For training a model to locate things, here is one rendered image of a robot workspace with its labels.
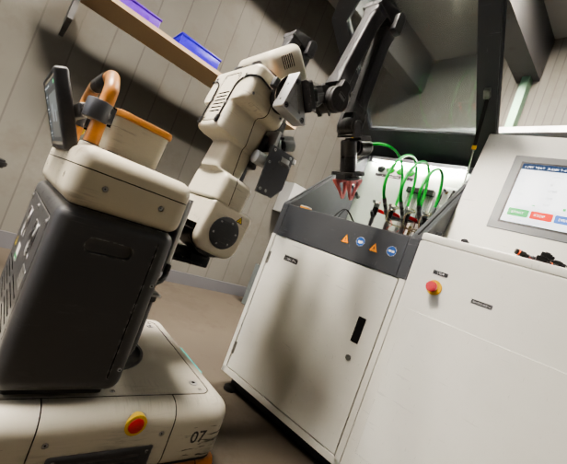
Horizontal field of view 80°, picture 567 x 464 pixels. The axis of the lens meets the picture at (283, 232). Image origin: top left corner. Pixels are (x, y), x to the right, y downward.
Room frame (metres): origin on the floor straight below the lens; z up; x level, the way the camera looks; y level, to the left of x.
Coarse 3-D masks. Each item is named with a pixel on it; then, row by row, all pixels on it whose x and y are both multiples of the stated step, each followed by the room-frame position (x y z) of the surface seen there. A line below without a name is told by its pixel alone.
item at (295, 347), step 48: (288, 240) 1.62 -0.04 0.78; (288, 288) 1.56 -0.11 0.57; (336, 288) 1.41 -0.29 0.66; (384, 288) 1.28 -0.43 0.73; (240, 336) 1.67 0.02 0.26; (288, 336) 1.50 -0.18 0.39; (336, 336) 1.36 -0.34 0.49; (288, 384) 1.44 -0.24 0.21; (336, 384) 1.32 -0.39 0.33; (336, 432) 1.27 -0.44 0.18
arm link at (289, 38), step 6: (294, 30) 1.40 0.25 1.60; (288, 36) 1.41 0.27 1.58; (294, 36) 1.39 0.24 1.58; (300, 36) 1.41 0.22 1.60; (306, 36) 1.42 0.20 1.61; (288, 42) 1.39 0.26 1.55; (294, 42) 1.40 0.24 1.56; (300, 42) 1.42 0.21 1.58; (306, 42) 1.43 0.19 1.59; (300, 48) 1.46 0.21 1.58; (306, 48) 1.44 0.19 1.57
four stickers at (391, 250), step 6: (342, 234) 1.45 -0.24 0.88; (348, 234) 1.43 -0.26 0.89; (342, 240) 1.44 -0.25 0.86; (348, 240) 1.42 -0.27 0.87; (360, 240) 1.39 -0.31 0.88; (360, 246) 1.38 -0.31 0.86; (372, 246) 1.35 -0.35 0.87; (378, 246) 1.34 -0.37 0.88; (390, 246) 1.31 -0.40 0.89; (390, 252) 1.30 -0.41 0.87; (396, 252) 1.29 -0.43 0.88
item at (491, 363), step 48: (528, 144) 1.40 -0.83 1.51; (480, 192) 1.41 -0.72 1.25; (480, 240) 1.33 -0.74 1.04; (528, 240) 1.24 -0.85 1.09; (480, 288) 1.09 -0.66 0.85; (528, 288) 1.01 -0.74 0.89; (432, 336) 1.14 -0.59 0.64; (480, 336) 1.06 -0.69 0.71; (528, 336) 0.99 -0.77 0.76; (384, 384) 1.21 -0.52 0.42; (432, 384) 1.11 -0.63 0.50; (480, 384) 1.03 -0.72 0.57; (528, 384) 0.96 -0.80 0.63; (384, 432) 1.17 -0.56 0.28; (432, 432) 1.08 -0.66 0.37; (480, 432) 1.01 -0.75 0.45; (528, 432) 0.94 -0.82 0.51
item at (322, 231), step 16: (288, 208) 1.67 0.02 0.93; (304, 208) 1.61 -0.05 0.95; (288, 224) 1.65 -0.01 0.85; (304, 224) 1.59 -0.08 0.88; (320, 224) 1.53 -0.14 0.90; (336, 224) 1.48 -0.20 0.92; (352, 224) 1.43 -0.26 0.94; (304, 240) 1.57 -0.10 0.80; (320, 240) 1.51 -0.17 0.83; (336, 240) 1.46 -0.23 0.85; (352, 240) 1.41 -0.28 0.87; (368, 240) 1.37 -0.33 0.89; (384, 240) 1.33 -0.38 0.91; (400, 240) 1.29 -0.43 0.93; (352, 256) 1.40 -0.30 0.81; (368, 256) 1.35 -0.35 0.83; (384, 256) 1.31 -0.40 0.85; (400, 256) 1.27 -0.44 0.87; (384, 272) 1.30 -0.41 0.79
